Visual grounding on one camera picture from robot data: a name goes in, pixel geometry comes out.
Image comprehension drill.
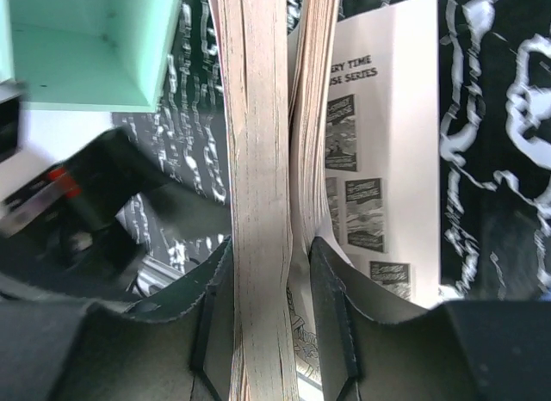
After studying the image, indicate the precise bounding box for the purple treehouse book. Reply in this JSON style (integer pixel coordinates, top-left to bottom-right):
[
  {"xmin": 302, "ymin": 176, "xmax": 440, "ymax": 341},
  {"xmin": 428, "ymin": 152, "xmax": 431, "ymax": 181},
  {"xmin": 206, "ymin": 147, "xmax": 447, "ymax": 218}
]
[{"xmin": 215, "ymin": 0, "xmax": 440, "ymax": 400}]

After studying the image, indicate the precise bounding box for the black marbled table mat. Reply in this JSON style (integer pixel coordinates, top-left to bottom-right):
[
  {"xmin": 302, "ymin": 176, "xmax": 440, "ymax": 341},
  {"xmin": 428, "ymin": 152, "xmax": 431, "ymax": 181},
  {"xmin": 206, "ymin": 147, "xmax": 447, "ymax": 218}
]
[{"xmin": 112, "ymin": 0, "xmax": 550, "ymax": 300}]

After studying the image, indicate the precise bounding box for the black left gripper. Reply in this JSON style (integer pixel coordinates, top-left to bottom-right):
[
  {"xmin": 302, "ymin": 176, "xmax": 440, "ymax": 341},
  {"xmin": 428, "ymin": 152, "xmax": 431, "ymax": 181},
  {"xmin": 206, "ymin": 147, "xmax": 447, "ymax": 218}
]
[{"xmin": 1, "ymin": 128, "xmax": 232, "ymax": 302}]

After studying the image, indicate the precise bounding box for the mint green wooden shelf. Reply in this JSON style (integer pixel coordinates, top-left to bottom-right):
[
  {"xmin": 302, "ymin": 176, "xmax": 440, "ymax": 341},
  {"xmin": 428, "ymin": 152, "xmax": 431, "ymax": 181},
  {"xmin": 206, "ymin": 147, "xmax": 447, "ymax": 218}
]
[{"xmin": 1, "ymin": 0, "xmax": 181, "ymax": 113}]

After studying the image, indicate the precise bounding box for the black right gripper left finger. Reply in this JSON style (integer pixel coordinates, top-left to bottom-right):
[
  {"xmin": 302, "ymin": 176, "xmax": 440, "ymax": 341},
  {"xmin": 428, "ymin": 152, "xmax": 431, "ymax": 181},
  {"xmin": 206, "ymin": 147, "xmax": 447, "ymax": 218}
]
[{"xmin": 1, "ymin": 240, "xmax": 233, "ymax": 400}]

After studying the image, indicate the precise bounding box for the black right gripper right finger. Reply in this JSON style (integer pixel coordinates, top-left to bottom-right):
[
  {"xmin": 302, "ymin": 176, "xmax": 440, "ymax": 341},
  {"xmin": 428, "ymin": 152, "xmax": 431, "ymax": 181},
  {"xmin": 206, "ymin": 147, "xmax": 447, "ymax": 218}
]
[{"xmin": 310, "ymin": 238, "xmax": 550, "ymax": 400}]

